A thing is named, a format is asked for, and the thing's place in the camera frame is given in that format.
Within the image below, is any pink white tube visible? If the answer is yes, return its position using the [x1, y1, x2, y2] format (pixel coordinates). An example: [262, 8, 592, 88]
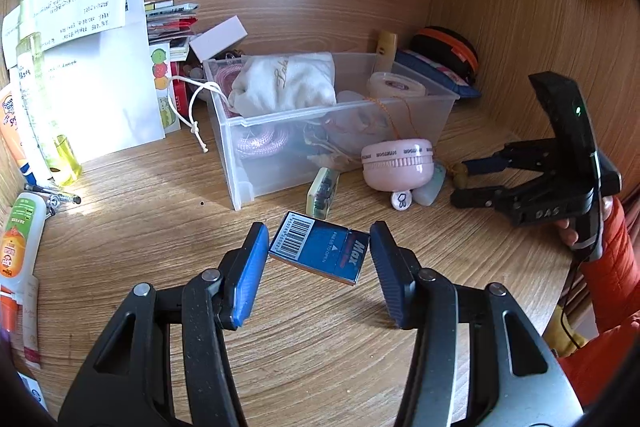
[20, 277, 44, 370]

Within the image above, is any orange white tube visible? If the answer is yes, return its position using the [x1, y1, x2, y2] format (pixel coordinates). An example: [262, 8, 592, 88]
[0, 84, 38, 188]

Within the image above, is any black cable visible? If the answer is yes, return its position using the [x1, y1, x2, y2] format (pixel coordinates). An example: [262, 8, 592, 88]
[559, 257, 588, 350]

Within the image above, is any white cord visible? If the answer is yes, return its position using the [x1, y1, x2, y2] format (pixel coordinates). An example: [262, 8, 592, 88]
[170, 74, 221, 154]

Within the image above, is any blue pencil case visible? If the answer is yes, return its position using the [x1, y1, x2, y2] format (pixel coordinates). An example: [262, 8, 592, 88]
[395, 48, 483, 100]

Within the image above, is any green white tile block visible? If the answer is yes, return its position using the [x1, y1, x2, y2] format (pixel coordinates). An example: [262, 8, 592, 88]
[306, 167, 341, 220]

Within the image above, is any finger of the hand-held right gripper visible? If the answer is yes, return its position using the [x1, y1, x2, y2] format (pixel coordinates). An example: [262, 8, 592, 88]
[460, 139, 563, 180]
[450, 179, 551, 212]

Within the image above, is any stack of books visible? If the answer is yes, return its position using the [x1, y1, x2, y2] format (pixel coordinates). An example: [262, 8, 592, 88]
[144, 0, 201, 108]

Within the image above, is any pink round fan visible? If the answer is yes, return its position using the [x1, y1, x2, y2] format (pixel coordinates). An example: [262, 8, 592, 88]
[361, 138, 435, 192]

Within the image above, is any blue white packet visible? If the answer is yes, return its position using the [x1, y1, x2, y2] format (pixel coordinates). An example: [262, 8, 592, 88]
[17, 372, 49, 412]

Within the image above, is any black orange zip case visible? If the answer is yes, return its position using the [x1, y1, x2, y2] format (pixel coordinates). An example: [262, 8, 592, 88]
[411, 26, 480, 80]

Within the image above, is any light green soft charm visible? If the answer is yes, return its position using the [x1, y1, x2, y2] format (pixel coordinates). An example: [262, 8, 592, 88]
[414, 162, 447, 206]

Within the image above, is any person's right hand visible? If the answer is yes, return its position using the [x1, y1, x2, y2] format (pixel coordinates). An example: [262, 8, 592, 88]
[555, 197, 615, 253]

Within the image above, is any white cloth pouch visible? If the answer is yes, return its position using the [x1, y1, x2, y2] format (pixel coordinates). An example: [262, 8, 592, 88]
[230, 52, 337, 115]

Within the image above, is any yellow tube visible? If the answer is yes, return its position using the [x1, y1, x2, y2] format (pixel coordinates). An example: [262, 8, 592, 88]
[376, 31, 399, 58]

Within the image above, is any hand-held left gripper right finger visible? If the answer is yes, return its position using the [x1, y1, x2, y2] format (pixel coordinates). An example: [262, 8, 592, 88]
[369, 221, 583, 427]

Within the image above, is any white rectangular box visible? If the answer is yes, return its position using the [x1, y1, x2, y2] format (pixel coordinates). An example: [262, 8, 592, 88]
[189, 17, 248, 64]

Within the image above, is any pink braided cord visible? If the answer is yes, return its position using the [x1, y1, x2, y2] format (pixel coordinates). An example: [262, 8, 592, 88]
[215, 59, 291, 158]

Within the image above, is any clear plastic storage box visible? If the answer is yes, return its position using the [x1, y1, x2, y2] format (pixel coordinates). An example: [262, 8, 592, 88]
[202, 52, 461, 212]

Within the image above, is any fruit print box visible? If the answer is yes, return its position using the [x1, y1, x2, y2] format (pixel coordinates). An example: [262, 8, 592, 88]
[149, 44, 183, 132]

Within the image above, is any white green bottle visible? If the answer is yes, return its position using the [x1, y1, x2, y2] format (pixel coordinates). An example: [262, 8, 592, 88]
[0, 192, 48, 333]

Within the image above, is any large white paper sheet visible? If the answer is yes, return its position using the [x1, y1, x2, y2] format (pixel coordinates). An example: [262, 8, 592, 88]
[2, 0, 167, 162]

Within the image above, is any person's right forearm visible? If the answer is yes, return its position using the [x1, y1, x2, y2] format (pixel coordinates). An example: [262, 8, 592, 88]
[555, 199, 640, 388]

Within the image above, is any small metal tool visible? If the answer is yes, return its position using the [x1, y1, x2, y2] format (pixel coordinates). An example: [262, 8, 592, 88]
[22, 184, 83, 220]

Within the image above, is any yellow liquid spray bottle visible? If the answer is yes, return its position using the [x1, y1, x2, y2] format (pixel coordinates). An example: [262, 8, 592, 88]
[16, 0, 82, 186]

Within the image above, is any white tape roll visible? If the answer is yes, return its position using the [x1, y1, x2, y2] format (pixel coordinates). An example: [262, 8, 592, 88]
[367, 72, 428, 100]

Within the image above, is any blue staple box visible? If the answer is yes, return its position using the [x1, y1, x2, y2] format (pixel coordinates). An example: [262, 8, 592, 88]
[268, 211, 372, 287]

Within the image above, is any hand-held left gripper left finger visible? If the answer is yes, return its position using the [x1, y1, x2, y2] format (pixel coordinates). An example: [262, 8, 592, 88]
[57, 222, 271, 427]

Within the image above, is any wooden desktop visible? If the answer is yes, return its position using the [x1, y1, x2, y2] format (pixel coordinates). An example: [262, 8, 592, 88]
[10, 97, 608, 427]

